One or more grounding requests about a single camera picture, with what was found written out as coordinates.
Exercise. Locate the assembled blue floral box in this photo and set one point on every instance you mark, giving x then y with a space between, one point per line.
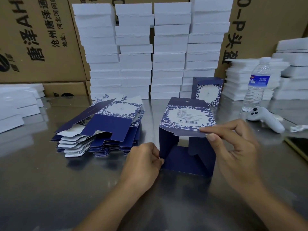
208 92

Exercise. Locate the person's right forearm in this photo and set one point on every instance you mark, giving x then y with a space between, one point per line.
262 206

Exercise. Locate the person's left forearm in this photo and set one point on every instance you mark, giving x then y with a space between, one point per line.
108 211

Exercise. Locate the crumpled clear plastic wrapper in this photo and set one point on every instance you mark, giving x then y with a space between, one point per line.
298 128

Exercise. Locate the person's right thumb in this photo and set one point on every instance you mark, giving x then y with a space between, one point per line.
217 144

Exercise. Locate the person's left hand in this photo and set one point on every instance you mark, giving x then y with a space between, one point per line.
140 168

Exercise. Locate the person's right hand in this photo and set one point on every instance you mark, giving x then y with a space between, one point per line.
237 163

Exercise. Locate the stack of thin foam sheets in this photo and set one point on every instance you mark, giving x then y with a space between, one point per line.
243 79

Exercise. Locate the small brown cardboard box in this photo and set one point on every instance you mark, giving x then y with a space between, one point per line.
67 88

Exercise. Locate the white handheld controller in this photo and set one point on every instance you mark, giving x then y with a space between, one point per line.
264 116

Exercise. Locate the stack of flat blue cartons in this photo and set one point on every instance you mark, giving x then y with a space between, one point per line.
105 125

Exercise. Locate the stacks of white foam blocks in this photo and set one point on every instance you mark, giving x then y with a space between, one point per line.
154 50
16 105
294 69

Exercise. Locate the person's left thumb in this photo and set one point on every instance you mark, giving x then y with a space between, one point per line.
153 149

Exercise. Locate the clear plastic water bottle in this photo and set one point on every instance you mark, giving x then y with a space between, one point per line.
257 86

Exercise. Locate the blue floral carton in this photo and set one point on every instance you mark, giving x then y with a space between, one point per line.
187 117

